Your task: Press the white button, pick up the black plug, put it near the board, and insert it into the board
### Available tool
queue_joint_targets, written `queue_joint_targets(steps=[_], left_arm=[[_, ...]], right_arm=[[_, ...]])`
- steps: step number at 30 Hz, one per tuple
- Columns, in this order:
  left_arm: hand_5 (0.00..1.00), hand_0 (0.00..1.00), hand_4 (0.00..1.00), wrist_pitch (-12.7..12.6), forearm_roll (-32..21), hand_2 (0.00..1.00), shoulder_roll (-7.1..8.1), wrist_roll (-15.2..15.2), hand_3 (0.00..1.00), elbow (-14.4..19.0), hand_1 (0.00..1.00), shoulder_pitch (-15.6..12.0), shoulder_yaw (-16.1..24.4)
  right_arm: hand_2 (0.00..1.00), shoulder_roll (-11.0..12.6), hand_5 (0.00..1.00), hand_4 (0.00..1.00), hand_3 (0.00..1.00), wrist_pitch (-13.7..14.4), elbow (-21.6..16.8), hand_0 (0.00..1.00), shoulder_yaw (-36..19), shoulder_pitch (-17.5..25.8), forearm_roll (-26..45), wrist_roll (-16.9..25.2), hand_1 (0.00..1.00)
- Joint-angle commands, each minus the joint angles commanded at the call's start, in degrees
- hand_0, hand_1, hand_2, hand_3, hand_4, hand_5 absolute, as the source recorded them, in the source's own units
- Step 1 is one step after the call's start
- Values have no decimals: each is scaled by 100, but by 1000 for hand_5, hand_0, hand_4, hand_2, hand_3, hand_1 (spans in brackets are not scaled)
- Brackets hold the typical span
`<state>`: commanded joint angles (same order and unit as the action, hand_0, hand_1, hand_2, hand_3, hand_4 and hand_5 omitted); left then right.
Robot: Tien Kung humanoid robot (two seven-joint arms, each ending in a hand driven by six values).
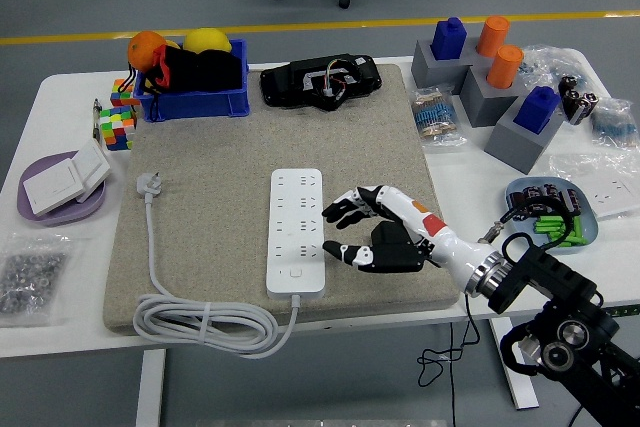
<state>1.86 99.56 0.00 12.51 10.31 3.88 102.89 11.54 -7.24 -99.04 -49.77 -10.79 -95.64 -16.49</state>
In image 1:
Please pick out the crumpled clear plastic bag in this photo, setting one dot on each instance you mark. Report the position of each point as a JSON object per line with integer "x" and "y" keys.
{"x": 550, "y": 59}

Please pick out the bundle of dark capacitors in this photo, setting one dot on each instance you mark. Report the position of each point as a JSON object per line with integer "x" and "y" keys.
{"x": 580, "y": 102}

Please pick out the metal pen tool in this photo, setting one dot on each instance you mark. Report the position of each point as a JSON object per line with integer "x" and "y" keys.
{"x": 96, "y": 119}

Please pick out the white socket panel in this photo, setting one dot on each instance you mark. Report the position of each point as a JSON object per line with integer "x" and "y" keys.
{"x": 610, "y": 197}

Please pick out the grey-brown mat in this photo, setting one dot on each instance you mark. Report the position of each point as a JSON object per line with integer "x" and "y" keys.
{"x": 215, "y": 157}

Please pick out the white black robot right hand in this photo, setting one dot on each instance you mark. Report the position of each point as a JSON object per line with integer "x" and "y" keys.
{"x": 440, "y": 237}

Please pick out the light blue tray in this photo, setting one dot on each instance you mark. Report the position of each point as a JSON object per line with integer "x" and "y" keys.
{"x": 591, "y": 227}

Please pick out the blue plastic bin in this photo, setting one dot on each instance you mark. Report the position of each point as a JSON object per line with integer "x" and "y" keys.
{"x": 200, "y": 102}

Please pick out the large colourful puzzle cube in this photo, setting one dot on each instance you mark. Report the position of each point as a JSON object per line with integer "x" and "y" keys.
{"x": 117, "y": 129}

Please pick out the orange fruit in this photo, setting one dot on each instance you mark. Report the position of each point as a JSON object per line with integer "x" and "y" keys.
{"x": 142, "y": 49}

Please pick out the clear bag of metal nuts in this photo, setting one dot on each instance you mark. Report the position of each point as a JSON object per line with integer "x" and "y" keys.
{"x": 30, "y": 277}

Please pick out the black table control panel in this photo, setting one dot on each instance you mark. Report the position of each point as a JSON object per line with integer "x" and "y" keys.
{"x": 625, "y": 310}

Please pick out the heap of green batteries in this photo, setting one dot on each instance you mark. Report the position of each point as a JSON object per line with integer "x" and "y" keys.
{"x": 547, "y": 227}

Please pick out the grey block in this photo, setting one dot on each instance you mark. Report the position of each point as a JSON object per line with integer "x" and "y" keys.
{"x": 515, "y": 147}
{"x": 430, "y": 72}
{"x": 482, "y": 102}

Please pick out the dark cylindrical capacitor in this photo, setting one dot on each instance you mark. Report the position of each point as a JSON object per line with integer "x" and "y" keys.
{"x": 517, "y": 199}
{"x": 554, "y": 193}
{"x": 534, "y": 197}
{"x": 573, "y": 199}

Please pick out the large yellow lemon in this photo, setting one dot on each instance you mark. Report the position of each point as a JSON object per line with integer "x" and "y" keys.
{"x": 205, "y": 39}

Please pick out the small yellow fruit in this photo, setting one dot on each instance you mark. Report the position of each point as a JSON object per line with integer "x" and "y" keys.
{"x": 173, "y": 44}

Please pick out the purple tray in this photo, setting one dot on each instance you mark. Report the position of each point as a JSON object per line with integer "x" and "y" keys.
{"x": 65, "y": 216}

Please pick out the clear bag of taped resistors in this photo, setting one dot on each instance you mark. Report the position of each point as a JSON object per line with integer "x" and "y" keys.
{"x": 434, "y": 117}

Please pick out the white table leg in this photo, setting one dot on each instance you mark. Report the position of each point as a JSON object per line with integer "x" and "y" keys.
{"x": 150, "y": 387}
{"x": 522, "y": 392}

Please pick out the white wall switch panel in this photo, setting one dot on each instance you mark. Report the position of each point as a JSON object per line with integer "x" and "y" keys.
{"x": 50, "y": 187}
{"x": 92, "y": 162}

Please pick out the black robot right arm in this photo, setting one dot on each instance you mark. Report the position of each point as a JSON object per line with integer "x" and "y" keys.
{"x": 550, "y": 277}

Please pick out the orange cylinder peg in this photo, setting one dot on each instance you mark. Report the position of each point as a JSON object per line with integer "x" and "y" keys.
{"x": 492, "y": 37}
{"x": 504, "y": 67}

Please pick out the clear bag of blue resistors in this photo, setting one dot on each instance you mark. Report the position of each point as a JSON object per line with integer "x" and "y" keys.
{"x": 615, "y": 124}

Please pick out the blue square peg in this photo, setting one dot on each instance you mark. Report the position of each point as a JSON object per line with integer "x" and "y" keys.
{"x": 447, "y": 42}
{"x": 535, "y": 112}

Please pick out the small colourful puzzle cube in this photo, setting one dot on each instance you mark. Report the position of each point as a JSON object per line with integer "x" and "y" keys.
{"x": 120, "y": 92}

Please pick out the white power strip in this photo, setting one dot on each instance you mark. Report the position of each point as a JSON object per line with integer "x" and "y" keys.
{"x": 295, "y": 227}

